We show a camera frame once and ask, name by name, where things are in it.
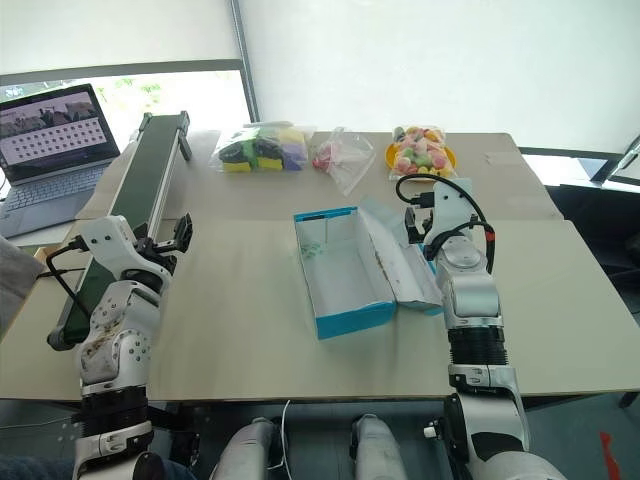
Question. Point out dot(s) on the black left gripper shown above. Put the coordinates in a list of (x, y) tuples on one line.
[(156, 250)]

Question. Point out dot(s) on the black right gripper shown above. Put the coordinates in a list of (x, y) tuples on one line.
[(419, 236)]

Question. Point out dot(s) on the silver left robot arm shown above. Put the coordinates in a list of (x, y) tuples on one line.
[(117, 350)]

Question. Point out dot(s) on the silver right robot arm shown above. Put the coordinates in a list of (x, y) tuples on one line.
[(475, 310)]

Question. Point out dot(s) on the dark green conveyor belt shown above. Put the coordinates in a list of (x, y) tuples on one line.
[(135, 195)]

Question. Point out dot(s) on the blue cardboard box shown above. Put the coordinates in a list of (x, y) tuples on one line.
[(350, 270)]

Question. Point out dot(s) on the yellow plate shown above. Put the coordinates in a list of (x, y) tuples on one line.
[(450, 157)]

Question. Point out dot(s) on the clear bag with red items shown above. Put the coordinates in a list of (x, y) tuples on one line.
[(340, 156)]

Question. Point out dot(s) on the bag of yellow purple sponges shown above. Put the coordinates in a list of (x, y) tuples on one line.
[(265, 149)]

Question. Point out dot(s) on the tan cardboard piece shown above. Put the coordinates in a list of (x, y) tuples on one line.
[(47, 256)]

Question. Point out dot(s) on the grey open laptop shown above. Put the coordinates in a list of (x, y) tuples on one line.
[(47, 150)]

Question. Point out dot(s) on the grey cloth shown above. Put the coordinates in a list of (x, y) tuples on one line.
[(15, 285)]

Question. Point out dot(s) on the grey rounded robot leg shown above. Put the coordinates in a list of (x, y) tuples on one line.
[(375, 450), (245, 450)]

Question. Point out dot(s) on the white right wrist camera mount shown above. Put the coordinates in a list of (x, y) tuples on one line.
[(447, 210)]

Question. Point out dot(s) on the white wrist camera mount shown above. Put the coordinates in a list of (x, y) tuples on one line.
[(111, 241), (447, 210)]

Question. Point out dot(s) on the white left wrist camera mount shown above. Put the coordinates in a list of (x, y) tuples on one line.
[(111, 241)]

